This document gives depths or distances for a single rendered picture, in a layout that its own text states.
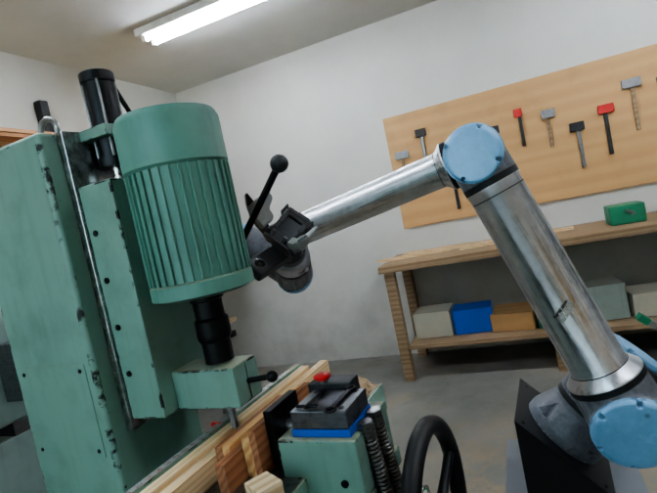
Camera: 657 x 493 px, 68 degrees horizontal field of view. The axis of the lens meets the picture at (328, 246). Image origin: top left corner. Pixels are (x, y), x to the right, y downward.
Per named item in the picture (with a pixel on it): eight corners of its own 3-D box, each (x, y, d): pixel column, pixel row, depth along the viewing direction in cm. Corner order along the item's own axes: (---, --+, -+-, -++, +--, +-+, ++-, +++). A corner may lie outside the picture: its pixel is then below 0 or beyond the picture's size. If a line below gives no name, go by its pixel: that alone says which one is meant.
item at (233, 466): (231, 495, 74) (223, 465, 74) (220, 494, 75) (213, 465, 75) (301, 424, 95) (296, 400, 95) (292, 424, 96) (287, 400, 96)
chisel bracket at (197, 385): (242, 417, 82) (232, 368, 81) (179, 418, 88) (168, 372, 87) (266, 398, 88) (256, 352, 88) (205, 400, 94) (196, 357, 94)
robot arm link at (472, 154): (677, 417, 103) (496, 110, 105) (704, 465, 87) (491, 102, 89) (602, 439, 109) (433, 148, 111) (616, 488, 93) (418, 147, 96)
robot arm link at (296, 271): (264, 263, 115) (296, 287, 112) (261, 254, 110) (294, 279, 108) (288, 236, 118) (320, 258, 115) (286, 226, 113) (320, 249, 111)
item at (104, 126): (112, 161, 85) (90, 64, 84) (82, 172, 88) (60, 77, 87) (147, 162, 92) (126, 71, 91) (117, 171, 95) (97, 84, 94)
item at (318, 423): (351, 437, 72) (343, 401, 71) (286, 436, 76) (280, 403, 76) (379, 399, 83) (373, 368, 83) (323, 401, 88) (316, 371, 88)
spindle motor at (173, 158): (213, 299, 74) (166, 94, 72) (130, 311, 82) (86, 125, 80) (273, 277, 90) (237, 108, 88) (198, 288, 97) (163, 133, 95)
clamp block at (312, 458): (367, 502, 70) (354, 442, 70) (286, 496, 76) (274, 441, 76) (396, 449, 84) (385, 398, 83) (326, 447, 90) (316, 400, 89)
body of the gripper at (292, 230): (285, 201, 102) (290, 227, 113) (258, 230, 100) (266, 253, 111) (314, 220, 100) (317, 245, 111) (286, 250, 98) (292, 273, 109)
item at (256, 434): (264, 477, 77) (253, 430, 77) (257, 477, 78) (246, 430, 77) (318, 420, 95) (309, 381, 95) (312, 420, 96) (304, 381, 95)
